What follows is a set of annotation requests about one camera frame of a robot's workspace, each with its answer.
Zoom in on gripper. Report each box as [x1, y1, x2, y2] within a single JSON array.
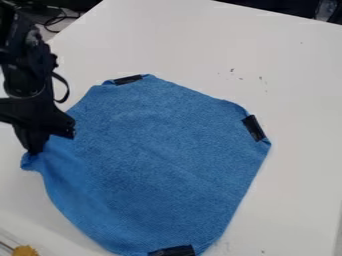
[[0, 73, 78, 156]]

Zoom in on yellow toy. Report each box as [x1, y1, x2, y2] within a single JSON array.
[[10, 244, 42, 256]]

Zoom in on blue cloth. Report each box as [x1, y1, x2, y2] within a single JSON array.
[[18, 73, 273, 256]]

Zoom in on black cable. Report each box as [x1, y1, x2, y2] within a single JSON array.
[[42, 8, 87, 34]]

